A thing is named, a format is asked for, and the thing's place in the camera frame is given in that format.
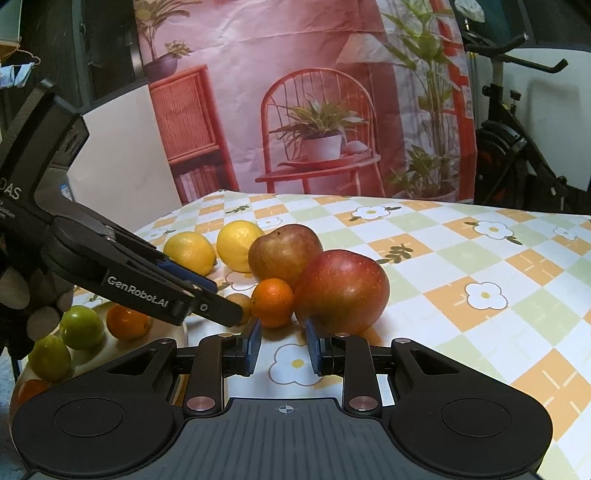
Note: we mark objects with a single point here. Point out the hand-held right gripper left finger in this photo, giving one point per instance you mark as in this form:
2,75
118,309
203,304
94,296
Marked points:
253,345

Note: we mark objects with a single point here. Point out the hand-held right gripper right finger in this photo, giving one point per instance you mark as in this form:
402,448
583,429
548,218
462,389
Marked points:
314,347

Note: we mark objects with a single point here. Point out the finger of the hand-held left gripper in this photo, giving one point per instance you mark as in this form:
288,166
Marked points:
138,286
184,276

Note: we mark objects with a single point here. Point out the yellow lemon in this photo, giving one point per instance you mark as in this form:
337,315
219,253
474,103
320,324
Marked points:
238,244
187,251

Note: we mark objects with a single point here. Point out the small tan round fruit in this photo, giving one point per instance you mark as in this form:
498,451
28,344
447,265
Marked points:
241,302

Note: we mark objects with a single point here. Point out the small orange tangerine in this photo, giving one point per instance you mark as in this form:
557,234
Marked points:
127,325
27,392
272,302

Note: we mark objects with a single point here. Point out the large red apple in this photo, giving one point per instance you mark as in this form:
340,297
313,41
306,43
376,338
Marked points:
341,288

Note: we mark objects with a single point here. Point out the beige plate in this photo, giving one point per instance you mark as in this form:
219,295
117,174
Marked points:
99,357

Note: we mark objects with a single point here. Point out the person's left hand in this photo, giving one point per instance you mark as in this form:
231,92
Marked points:
18,295

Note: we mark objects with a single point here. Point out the grey washing machine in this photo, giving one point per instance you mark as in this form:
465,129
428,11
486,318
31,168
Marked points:
53,183

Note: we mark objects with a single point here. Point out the green lime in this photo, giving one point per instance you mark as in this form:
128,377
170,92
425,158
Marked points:
50,357
83,325

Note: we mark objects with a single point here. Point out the hanging pale cloth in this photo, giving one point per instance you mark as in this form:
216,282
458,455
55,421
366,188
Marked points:
14,76

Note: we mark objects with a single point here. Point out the dull red apple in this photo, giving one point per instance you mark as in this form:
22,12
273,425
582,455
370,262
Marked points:
284,251

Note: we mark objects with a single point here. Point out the dark sliding window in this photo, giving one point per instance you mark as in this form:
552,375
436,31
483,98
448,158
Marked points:
101,46

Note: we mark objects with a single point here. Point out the checked floral tablecloth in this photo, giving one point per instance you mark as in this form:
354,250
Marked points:
461,277

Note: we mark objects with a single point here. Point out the printed pink backdrop cloth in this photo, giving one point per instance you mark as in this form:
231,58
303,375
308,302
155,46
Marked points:
258,69

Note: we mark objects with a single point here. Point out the black exercise bike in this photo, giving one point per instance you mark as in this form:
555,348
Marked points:
508,152

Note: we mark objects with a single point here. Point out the white crumpled cloth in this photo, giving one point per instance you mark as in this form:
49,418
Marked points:
468,9

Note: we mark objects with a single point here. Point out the dark framed window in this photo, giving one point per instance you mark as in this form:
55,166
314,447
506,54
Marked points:
508,18

